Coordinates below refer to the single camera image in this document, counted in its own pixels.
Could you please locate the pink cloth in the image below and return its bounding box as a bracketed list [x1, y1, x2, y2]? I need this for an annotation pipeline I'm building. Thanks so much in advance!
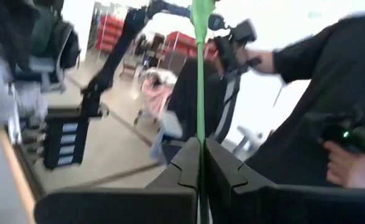
[140, 73, 174, 121]

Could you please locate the black teleoperation handle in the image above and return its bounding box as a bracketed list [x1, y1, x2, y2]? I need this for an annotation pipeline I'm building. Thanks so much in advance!
[213, 18, 263, 75]
[306, 102, 365, 169]

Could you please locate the person's hand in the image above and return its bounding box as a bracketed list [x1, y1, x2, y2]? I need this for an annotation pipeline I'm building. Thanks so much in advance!
[323, 140, 365, 190]
[234, 48, 278, 75]

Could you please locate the red storage shelf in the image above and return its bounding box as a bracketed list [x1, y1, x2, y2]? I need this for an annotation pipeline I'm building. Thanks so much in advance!
[166, 30, 218, 62]
[97, 14, 125, 54]

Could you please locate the person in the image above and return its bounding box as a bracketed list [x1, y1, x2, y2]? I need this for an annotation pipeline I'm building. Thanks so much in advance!
[244, 12, 365, 187]

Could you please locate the office chair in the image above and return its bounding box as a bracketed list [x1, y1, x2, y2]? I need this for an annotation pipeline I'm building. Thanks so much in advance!
[166, 58, 242, 147]

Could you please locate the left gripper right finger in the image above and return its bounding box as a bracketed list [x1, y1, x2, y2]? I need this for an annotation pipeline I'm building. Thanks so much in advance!
[206, 139, 365, 224]

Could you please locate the black drawer cabinet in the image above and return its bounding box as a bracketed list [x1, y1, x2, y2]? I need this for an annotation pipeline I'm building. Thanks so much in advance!
[42, 107, 90, 170]

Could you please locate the red artificial tulip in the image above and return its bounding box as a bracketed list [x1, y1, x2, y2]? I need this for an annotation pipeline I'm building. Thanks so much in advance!
[190, 0, 217, 224]

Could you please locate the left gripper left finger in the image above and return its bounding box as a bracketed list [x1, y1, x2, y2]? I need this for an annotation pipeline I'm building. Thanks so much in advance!
[34, 138, 201, 224]

